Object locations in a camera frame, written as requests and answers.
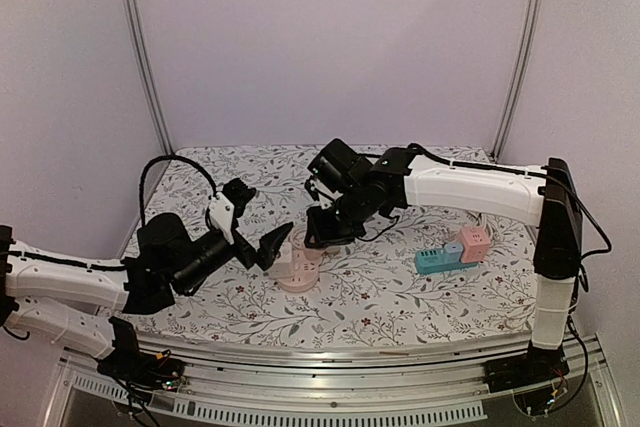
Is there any white cube socket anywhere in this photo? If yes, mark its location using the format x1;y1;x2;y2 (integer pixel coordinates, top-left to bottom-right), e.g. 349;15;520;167
267;241;294;280

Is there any round pink socket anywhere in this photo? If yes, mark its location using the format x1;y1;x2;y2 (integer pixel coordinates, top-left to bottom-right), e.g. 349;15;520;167
274;249;322;293

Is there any teal power strip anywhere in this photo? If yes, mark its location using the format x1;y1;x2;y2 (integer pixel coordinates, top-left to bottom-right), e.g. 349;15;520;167
414;248;453;275

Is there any small blue plug adapter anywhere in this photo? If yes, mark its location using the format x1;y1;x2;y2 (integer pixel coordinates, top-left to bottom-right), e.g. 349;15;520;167
443;241;464;270

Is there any pink cube socket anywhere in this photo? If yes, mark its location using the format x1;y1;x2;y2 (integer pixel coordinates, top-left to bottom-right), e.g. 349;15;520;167
457;226;491;264

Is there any small pink plug adapter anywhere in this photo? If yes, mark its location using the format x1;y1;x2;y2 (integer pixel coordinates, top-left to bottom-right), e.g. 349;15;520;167
305;242;340;253

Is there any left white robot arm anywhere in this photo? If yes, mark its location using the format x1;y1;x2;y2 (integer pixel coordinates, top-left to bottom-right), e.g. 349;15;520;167
1;213;293;315

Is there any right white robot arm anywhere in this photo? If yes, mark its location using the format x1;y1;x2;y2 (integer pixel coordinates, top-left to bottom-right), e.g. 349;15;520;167
305;139;612;383

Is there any floral table mat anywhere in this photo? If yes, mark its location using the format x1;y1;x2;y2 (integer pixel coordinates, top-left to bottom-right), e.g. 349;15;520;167
97;144;566;349

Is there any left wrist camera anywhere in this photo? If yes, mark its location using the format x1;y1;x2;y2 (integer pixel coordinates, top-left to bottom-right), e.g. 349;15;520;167
205;178;257;245

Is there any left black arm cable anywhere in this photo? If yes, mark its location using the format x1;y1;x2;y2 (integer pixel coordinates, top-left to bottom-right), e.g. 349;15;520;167
137;154;221;228

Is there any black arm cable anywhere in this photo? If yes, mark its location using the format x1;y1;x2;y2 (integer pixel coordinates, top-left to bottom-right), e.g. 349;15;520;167
409;142;551;181
137;154;221;228

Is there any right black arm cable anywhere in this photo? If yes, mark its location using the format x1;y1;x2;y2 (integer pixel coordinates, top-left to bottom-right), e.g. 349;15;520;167
409;142;551;181

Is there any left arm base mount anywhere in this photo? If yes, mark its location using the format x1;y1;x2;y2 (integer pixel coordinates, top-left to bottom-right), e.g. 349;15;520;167
96;313;185;427

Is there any white coiled power cable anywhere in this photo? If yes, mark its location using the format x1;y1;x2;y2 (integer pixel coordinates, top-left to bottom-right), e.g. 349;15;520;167
472;211;501;241

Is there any aluminium front rail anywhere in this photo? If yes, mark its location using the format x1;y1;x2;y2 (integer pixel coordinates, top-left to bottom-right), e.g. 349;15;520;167
44;331;621;427

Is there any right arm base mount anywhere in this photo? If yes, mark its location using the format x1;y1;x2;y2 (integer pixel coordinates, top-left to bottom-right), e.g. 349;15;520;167
482;316;589;419

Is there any right aluminium frame post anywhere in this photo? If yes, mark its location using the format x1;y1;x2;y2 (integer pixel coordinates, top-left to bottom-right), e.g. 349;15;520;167
490;0;543;161

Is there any aluminium frame post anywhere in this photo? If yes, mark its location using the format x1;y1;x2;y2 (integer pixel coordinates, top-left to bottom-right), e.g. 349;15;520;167
490;0;543;161
122;0;175;154

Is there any left aluminium frame post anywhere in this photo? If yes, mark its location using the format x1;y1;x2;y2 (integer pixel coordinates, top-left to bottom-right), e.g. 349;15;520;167
122;0;175;154

